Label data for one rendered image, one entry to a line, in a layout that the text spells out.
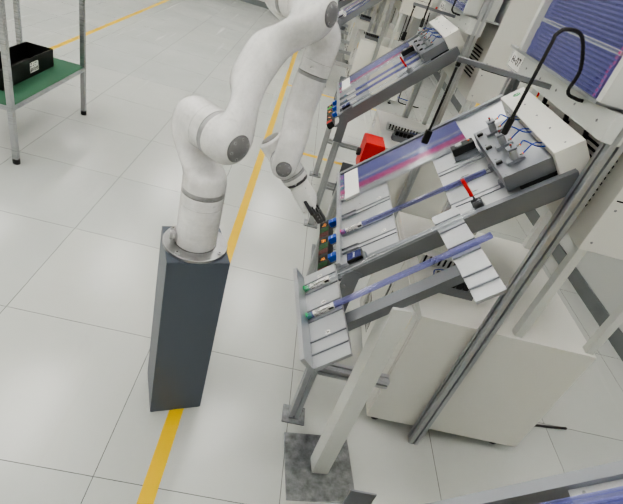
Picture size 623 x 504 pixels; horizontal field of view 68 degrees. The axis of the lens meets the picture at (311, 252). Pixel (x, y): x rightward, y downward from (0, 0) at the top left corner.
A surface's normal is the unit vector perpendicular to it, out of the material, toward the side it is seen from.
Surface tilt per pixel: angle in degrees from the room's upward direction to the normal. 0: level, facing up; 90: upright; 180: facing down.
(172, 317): 90
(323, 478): 0
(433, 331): 90
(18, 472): 0
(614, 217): 90
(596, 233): 90
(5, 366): 0
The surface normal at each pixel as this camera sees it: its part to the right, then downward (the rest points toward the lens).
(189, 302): 0.31, 0.62
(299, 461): 0.26, -0.79
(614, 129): -0.04, 0.57
